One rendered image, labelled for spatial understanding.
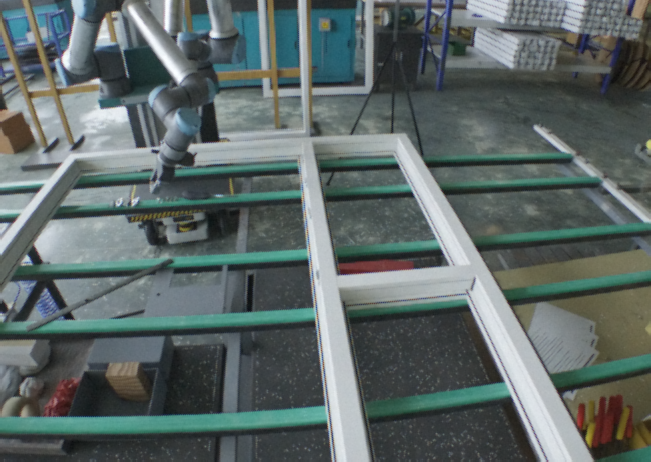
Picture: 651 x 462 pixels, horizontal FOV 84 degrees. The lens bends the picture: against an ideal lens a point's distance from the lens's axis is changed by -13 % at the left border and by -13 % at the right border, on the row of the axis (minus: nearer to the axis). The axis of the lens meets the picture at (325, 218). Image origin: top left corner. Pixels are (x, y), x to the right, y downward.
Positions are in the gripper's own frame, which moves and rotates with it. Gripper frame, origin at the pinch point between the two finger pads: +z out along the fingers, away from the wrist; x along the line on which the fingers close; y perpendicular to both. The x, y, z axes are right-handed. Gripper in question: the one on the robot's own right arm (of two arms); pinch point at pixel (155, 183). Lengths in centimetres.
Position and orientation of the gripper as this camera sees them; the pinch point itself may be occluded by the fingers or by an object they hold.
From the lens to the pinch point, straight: 161.7
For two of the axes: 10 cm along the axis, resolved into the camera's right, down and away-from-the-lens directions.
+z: -5.8, 6.0, 5.5
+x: 3.0, 7.9, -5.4
